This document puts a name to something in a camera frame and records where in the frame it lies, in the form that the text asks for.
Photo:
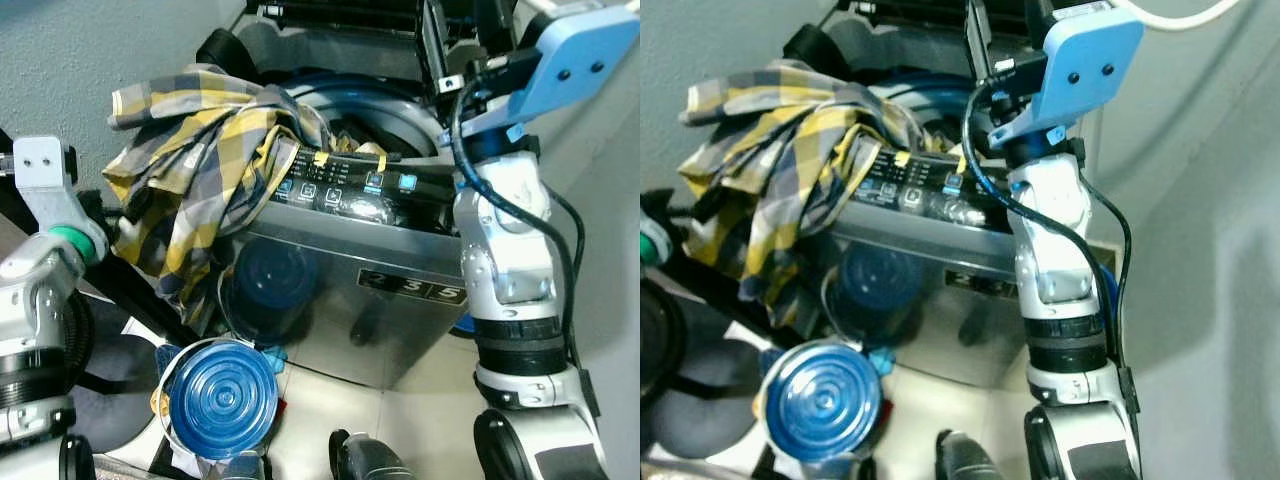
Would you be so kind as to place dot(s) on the black round cushion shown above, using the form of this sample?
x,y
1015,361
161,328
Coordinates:
x,y
705,395
115,395

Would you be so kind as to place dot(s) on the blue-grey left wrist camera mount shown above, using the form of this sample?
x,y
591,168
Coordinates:
x,y
45,180

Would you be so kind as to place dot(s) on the dark glass washer lid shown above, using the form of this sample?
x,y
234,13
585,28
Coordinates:
x,y
900,10
340,12

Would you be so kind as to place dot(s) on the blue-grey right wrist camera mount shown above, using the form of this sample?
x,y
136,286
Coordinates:
x,y
1090,65
575,65

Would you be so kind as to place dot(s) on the black right robot foot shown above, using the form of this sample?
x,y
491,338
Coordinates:
x,y
965,460
370,460

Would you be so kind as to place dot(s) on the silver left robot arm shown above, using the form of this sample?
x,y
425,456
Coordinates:
x,y
35,300
655,300

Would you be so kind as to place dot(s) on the black cloth bundle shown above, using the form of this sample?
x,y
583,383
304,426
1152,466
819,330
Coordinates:
x,y
812,45
225,48

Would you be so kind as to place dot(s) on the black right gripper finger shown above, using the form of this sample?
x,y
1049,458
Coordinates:
x,y
977,40
435,45
1040,20
496,25

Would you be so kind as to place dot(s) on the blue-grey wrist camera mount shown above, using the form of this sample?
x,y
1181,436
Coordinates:
x,y
575,65
45,180
1090,65

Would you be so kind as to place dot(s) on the yellow grey plaid shirt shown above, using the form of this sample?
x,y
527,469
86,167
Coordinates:
x,y
200,150
780,150

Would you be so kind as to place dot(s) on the black number sticker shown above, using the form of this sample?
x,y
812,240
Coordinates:
x,y
415,288
985,283

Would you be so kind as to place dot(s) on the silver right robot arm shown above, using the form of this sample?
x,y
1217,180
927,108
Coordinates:
x,y
510,260
1060,260

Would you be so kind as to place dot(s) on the silver top-load washing machine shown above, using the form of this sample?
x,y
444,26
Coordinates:
x,y
380,300
930,300

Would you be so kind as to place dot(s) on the blue object behind washer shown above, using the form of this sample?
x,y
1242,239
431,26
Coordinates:
x,y
1105,290
463,325

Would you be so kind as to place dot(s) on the blue round ribbed lid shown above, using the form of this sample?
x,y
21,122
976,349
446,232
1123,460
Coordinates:
x,y
820,400
220,400

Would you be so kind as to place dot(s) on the blue cloth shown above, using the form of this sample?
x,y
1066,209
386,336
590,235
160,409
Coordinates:
x,y
878,360
272,357

